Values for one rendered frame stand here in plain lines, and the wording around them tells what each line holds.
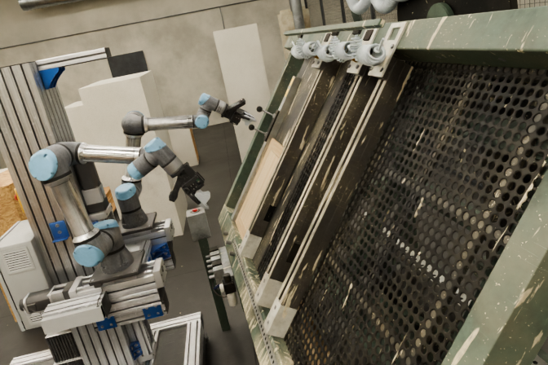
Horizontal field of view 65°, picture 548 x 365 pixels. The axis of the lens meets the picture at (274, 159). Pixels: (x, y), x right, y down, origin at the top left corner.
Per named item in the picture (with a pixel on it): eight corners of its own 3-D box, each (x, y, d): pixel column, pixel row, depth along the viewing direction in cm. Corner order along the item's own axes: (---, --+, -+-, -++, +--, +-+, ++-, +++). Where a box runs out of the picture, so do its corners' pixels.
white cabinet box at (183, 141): (166, 164, 768) (156, 125, 747) (199, 157, 773) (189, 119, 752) (164, 172, 725) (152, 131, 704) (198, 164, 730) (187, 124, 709)
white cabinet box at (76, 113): (90, 146, 683) (75, 102, 662) (126, 138, 687) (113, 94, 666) (75, 160, 607) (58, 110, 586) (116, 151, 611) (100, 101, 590)
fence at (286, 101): (236, 219, 270) (231, 217, 269) (298, 78, 257) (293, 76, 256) (237, 222, 266) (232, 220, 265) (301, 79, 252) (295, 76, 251)
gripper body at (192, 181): (205, 186, 175) (185, 164, 171) (189, 200, 175) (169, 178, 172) (205, 180, 182) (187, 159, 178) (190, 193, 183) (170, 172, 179)
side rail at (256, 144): (239, 208, 296) (224, 203, 292) (305, 58, 280) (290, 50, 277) (240, 211, 290) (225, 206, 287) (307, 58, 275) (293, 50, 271)
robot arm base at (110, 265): (98, 277, 199) (91, 258, 196) (105, 261, 213) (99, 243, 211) (130, 269, 200) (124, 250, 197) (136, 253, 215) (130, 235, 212)
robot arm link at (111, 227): (128, 239, 209) (121, 213, 205) (117, 253, 196) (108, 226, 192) (105, 242, 211) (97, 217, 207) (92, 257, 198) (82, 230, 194)
